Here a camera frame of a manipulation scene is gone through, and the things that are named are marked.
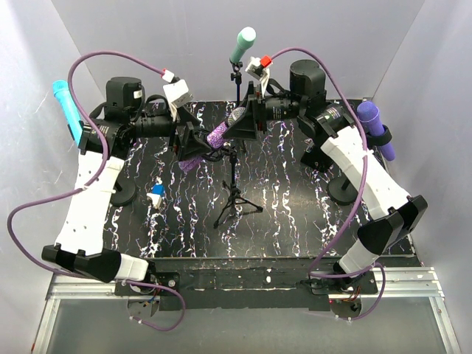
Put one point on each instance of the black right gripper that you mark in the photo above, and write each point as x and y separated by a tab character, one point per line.
244	129

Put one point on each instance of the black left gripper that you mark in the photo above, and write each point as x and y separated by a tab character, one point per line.
191	144

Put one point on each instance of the purple glitter microphone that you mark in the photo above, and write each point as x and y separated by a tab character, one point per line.
214	139

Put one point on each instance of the black slim tripod stand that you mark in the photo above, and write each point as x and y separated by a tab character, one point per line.
236	77

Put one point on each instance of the mint green toy microphone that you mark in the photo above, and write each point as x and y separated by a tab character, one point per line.
245	40

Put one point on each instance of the black shock mount tripod stand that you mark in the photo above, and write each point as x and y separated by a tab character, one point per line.
234	198

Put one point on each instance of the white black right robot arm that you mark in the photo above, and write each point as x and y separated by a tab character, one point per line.
336	140

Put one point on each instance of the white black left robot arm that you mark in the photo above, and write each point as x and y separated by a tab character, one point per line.
104	144

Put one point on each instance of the black left round base stand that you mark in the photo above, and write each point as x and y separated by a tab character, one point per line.
124	193

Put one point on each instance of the black round base stand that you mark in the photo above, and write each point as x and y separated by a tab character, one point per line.
124	193
341	191

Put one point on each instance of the purple toy microphone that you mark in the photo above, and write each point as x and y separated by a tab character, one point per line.
377	134

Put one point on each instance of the cyan toy microphone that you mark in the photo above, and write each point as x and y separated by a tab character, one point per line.
63	96

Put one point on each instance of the blue white toy block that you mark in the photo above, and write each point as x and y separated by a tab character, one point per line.
156	193

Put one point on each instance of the black angled box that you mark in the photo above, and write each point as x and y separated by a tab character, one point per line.
316	159

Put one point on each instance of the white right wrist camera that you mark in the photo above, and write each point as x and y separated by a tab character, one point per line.
259	68

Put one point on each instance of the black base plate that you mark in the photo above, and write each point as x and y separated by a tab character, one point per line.
238	283

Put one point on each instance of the aluminium rail frame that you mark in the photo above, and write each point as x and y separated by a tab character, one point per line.
410	317

